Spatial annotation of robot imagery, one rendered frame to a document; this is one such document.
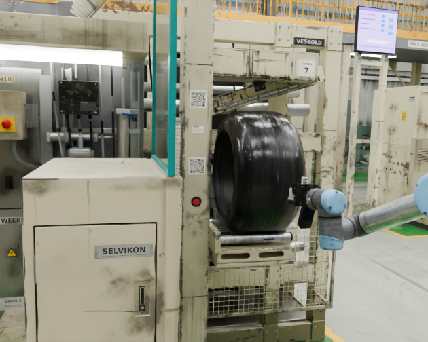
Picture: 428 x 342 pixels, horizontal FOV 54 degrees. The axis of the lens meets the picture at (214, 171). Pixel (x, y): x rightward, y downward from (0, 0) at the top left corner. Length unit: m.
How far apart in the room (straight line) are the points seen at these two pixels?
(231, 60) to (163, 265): 1.25
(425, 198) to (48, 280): 0.96
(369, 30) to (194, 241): 4.43
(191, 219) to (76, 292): 0.82
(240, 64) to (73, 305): 1.42
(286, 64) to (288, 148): 0.61
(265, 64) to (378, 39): 3.82
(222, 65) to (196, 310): 1.18
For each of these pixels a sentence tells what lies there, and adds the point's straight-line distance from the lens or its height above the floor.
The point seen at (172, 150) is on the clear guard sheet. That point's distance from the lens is 1.09.
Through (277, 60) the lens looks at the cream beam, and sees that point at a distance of 2.21.
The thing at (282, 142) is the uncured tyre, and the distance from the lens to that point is 1.76.
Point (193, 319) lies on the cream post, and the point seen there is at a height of 0.51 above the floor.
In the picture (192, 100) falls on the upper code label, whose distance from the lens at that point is 1.81.
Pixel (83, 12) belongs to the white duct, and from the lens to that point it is 2.14.
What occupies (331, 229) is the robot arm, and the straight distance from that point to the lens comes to 1.37.
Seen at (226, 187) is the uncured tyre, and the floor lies 1.07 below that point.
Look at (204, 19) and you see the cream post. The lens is 1.87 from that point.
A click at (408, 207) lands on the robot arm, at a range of 1.35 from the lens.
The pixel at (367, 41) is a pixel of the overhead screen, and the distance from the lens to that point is 5.80.
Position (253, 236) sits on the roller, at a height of 0.91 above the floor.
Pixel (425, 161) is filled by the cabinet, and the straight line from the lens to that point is 6.37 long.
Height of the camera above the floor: 1.42
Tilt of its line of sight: 7 degrees down
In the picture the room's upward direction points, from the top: 1 degrees clockwise
